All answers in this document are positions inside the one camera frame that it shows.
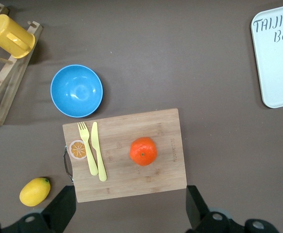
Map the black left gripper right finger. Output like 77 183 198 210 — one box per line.
185 185 244 233

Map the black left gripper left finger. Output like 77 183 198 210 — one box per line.
3 185 77 233

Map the orange mandarin fruit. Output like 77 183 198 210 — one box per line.
129 136 157 167

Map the yellow lemon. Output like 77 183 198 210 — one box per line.
19 177 51 207

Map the yellow plastic fork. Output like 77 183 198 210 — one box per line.
77 121 99 176

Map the orange slice disc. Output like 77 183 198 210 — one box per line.
69 139 88 160

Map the wooden cutting board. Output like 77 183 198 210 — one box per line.
62 108 187 203

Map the yellow plastic knife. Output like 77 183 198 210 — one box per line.
90 121 108 182

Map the blue bowl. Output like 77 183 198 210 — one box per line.
50 64 104 118

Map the wooden peg drying rack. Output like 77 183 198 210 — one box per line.
0 1 43 129

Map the cream tray with bear print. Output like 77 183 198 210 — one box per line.
250 3 283 109

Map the yellow mug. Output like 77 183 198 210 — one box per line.
0 14 36 59

